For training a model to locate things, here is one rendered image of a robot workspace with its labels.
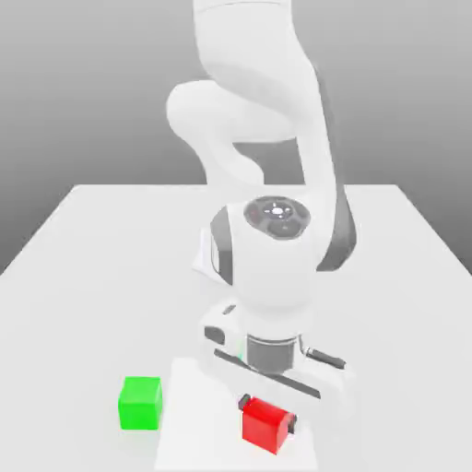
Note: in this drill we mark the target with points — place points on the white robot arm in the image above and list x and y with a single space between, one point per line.
258 110

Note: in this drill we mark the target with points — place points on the small red cube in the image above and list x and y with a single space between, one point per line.
263 424

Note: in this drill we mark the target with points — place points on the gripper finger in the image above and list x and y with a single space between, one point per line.
243 401
292 424

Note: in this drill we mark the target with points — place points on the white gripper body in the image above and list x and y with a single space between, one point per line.
313 379

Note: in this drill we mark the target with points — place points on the small green cube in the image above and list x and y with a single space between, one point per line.
140 403

